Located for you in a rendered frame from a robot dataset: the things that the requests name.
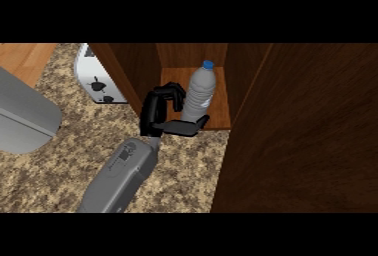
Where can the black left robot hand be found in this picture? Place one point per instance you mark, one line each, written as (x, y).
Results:
(154, 110)

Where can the grey water bottle blue cap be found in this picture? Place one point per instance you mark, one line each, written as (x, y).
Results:
(200, 90)

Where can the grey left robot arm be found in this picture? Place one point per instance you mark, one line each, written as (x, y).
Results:
(122, 176)

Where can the brown wooden cabinet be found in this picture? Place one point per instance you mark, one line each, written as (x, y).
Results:
(186, 76)

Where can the brown wooden cabinet door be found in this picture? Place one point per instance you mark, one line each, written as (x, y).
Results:
(300, 133)

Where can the white toaster with black knobs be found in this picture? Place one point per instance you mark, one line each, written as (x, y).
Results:
(96, 78)

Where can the grey rounded appliance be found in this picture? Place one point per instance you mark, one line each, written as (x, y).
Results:
(23, 116)

